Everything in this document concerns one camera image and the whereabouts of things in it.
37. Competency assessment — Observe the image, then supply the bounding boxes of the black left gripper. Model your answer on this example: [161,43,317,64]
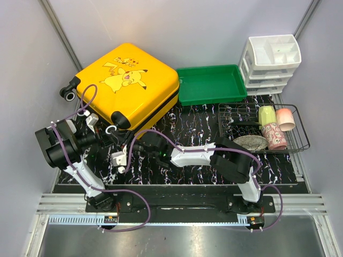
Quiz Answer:
[76,123,115,148]

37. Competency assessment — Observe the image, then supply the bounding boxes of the yellow Pikachu suitcase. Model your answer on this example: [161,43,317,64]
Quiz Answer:
[59,43,180,132]

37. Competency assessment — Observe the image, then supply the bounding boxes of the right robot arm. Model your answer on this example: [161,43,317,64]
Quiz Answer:
[128,129,263,214]

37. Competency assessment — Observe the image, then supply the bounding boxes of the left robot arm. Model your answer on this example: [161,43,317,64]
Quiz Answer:
[35,119,116,212]

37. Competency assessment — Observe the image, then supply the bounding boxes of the green plastic tray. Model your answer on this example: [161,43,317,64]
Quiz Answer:
[176,64,247,106]

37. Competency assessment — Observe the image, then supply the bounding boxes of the speckled grey plate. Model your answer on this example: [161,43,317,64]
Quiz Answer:
[233,135,268,152]

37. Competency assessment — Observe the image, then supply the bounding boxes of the pale green faceted cup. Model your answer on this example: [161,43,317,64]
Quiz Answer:
[258,105,277,126]

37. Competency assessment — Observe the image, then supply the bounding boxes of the pink skull pattern cup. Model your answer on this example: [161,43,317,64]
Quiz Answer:
[261,123,287,150]

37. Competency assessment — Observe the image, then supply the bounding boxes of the pink marbled cup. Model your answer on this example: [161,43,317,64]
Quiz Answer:
[275,108,295,132]

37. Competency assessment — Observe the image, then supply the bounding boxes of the white drawer organizer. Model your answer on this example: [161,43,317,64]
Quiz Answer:
[238,34,302,96]

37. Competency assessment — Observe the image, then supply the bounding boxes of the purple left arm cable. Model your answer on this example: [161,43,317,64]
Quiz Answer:
[50,84,152,232]

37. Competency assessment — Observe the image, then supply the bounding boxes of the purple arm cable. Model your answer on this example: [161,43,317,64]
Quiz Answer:
[124,128,284,232]
[50,84,152,232]

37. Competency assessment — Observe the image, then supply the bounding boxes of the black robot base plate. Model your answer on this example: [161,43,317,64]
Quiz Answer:
[84,185,275,224]

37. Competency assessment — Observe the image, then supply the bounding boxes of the black wire dish rack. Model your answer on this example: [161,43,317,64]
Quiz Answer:
[218,103,311,154]

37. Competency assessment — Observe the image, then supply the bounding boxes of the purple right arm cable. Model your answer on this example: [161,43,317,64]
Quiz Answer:
[124,128,284,232]

